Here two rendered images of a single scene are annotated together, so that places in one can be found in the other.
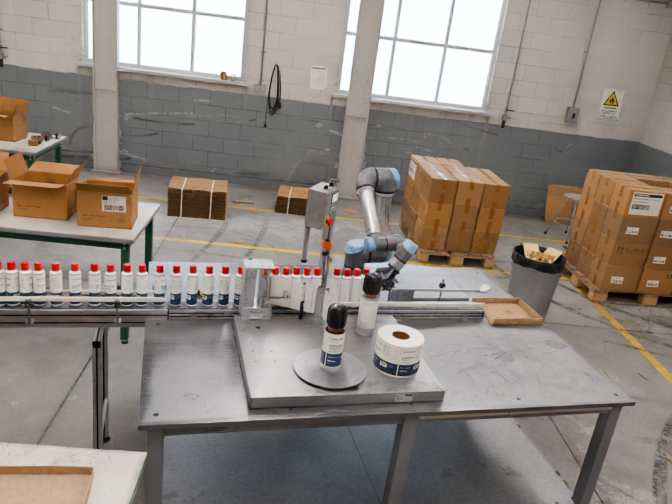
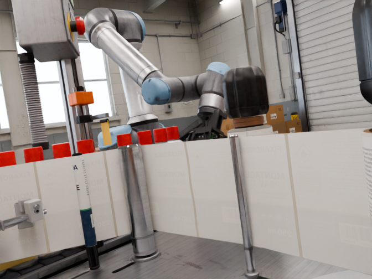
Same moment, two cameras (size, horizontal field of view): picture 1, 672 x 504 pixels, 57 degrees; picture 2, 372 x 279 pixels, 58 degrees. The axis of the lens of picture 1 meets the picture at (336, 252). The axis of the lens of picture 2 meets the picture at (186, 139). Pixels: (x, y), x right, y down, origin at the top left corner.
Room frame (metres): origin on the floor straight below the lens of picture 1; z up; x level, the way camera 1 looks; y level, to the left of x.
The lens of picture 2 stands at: (2.12, 0.22, 1.09)
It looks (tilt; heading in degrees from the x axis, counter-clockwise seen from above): 3 degrees down; 332
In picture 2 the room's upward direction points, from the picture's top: 8 degrees counter-clockwise
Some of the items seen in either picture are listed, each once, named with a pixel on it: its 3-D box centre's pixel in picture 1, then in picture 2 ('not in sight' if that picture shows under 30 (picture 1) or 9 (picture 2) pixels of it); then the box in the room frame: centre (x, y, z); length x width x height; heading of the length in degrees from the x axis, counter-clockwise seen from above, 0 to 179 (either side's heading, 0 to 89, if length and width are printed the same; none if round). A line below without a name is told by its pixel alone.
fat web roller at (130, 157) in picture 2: (318, 305); (137, 201); (2.65, 0.05, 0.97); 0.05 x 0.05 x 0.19
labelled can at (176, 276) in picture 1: (176, 285); not in sight; (2.64, 0.72, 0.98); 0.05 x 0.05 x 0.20
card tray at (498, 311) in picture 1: (506, 310); not in sight; (3.16, -0.98, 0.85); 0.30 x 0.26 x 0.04; 107
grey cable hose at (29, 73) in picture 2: (305, 242); (33, 102); (2.92, 0.16, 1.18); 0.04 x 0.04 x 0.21
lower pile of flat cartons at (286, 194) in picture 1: (302, 200); not in sight; (7.36, 0.49, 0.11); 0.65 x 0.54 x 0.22; 93
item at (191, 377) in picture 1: (362, 324); not in sight; (2.81, -0.18, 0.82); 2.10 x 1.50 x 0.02; 107
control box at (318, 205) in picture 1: (322, 205); (47, 10); (2.92, 0.10, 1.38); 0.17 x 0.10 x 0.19; 162
